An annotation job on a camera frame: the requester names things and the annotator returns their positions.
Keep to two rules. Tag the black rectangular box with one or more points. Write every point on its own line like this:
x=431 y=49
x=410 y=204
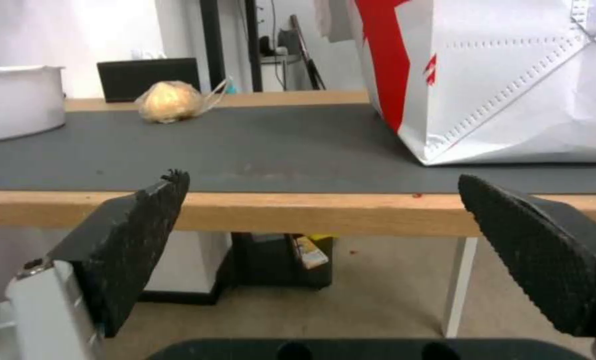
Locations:
x=148 y=78

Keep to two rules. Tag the white hanging cloth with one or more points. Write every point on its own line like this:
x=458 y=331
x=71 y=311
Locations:
x=332 y=18

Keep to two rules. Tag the white round container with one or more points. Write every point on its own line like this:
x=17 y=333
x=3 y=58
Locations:
x=13 y=101

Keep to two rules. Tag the white pedestal with black base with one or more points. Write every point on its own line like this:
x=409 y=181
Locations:
x=188 y=262

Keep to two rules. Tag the white table leg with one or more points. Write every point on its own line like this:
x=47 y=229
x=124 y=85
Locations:
x=460 y=285

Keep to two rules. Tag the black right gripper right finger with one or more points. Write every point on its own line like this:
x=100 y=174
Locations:
x=532 y=247

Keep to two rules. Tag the black cart under table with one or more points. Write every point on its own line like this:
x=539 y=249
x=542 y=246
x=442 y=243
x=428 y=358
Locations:
x=283 y=258

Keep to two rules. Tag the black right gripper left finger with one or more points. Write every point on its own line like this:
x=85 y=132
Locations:
x=128 y=240

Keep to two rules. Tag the clear bag of yellow trash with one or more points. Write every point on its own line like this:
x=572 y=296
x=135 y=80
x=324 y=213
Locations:
x=170 y=103

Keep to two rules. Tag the white red takeout bag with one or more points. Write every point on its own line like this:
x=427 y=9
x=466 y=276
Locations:
x=492 y=82

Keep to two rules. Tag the grey table mat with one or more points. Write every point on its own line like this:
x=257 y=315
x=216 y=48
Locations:
x=278 y=146

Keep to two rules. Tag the black floor stand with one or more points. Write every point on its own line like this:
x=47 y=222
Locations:
x=288 y=45

